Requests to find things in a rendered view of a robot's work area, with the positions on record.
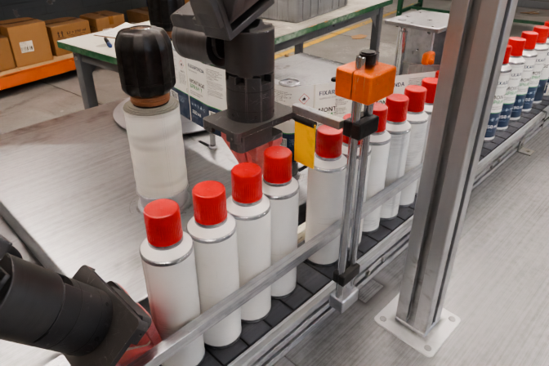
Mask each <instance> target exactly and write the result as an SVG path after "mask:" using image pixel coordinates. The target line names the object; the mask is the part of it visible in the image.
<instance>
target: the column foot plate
mask: <svg viewBox="0 0 549 366"><path fill-rule="evenodd" d="M398 300H399V294H398V295H397V296H396V297H395V298H394V299H393V300H392V301H391V302H390V303H388V304H387V305H386V306H385V307H384V308H383V309H382V310H381V311H380V312H379V313H378V314H377V315H376V316H375V317H374V322H375V323H376V324H378V325H380V326H381V327H383V328H384V329H385V330H387V331H388V332H390V333H392V334H393V335H395V336H396V337H398V338H399V339H400V340H402V341H404V342H405V343H407V344H408V345H410V346H411V347H412V348H414V349H415V350H418V351H419V352H421V353H422V354H424V355H425V356H426V357H433V356H434V355H435V353H436V352H437V351H438V349H439V348H440V347H441V346H442V345H443V344H444V342H445V341H446V340H447V339H448V337H449V336H450V335H451V333H452V332H453V331H454V330H455V328H456V327H457V326H458V325H459V324H460V322H461V320H460V318H459V317H458V316H456V315H455V314H453V313H451V312H449V311H448V310H446V309H444V308H443V309H442V312H441V316H440V320H439V321H438V323H437V324H436V325H435V326H434V327H433V329H432V330H430V331H429V333H428V334H427V335H426V336H425V337H422V336H420V335H419V334H417V333H415V332H414V331H413V330H411V329H410V328H407V327H406V326H404V325H403V324H402V323H400V322H398V321H397V320H395V315H396V310H397V305H398Z"/></svg>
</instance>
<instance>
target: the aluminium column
mask: <svg viewBox="0 0 549 366"><path fill-rule="evenodd" d="M517 3H518V0H452V3H451V7H450V13H449V21H448V26H447V30H446V35H445V40H444V49H443V53H442V58H441V63H440V71H439V76H438V81H437V86H436V90H435V99H434V104H433V109H432V113H431V121H430V126H429V132H428V136H427V141H426V149H425V154H424V159H423V164H422V172H421V177H420V181H419V186H418V191H417V200H416V204H415V209H414V214H413V223H412V227H411V232H410V236H409V241H408V250H407V255H406V259H405V264H404V273H403V278H402V282H401V287H400V292H399V300H398V305H397V310H396V315H395V320H397V321H398V322H400V323H402V324H403V325H404V326H406V327H407V328H410V329H411V330H413V331H414V332H415V333H417V334H419V335H420V336H422V337H425V336H426V335H427V334H428V333H429V331H430V330H432V329H433V327H434V326H435V325H436V324H437V323H438V321H439V320H440V316H441V312H442V309H443V305H444V299H445V296H446V292H447V289H448V285H449V280H450V276H451V273H452V268H453V263H454V259H455V256H456V252H457V249H458V243H459V239H460V236H461V232H462V226H463V222H464V219H465V215H466V210H467V206H468V203H469V199H470V196H471V190H472V186H473V182H474V179H475V173H476V169H477V166H478V162H479V159H480V153H481V150H482V146H483V143H484V136H485V133H486V129H487V126H488V122H489V116H490V113H491V109H492V106H493V100H494V96H495V92H496V89H497V85H498V80H499V76H500V73H501V69H502V63H503V60H504V56H505V52H506V49H507V43H508V39H509V36H510V32H511V27H512V23H513V20H514V16H515V13H516V6H517Z"/></svg>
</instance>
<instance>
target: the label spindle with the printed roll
mask: <svg viewBox="0 0 549 366"><path fill-rule="evenodd" d="M147 4H148V11H149V17H150V25H155V26H157V27H161V28H163V29H164V30H165V31H166V32H167V35H168V36H169V38H170V39H171V42H172V28H173V24H172V21H171V14H172V13H174V12H175V11H177V10H178V9H179V8H181V7H182V6H184V5H185V0H147ZM172 50H173V51H175V49H174V46H173V44H172Z"/></svg>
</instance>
